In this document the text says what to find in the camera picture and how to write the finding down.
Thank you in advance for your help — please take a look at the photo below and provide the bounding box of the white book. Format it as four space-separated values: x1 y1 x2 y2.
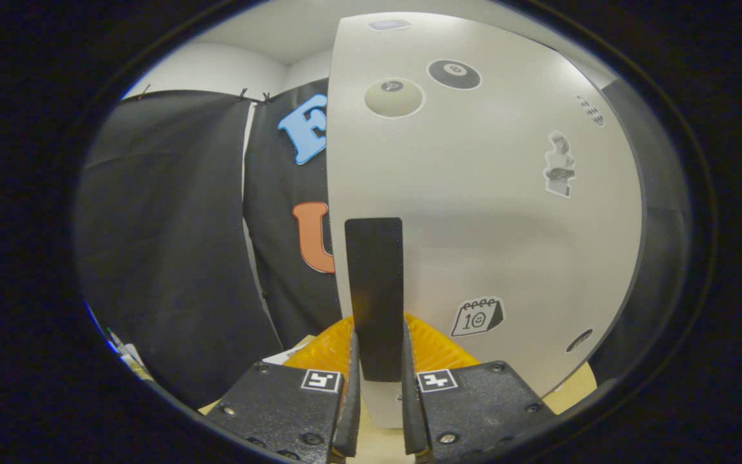
262 335 317 365

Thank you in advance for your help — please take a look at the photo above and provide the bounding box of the black door handle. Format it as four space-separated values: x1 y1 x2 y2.
344 217 405 383

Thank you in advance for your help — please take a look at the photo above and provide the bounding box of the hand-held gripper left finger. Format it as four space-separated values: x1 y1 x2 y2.
205 316 362 464

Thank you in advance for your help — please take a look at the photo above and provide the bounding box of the black backdrop cloth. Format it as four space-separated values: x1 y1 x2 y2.
75 79 694 410

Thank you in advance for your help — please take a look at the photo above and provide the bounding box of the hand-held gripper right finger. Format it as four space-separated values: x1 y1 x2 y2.
401 314 555 464

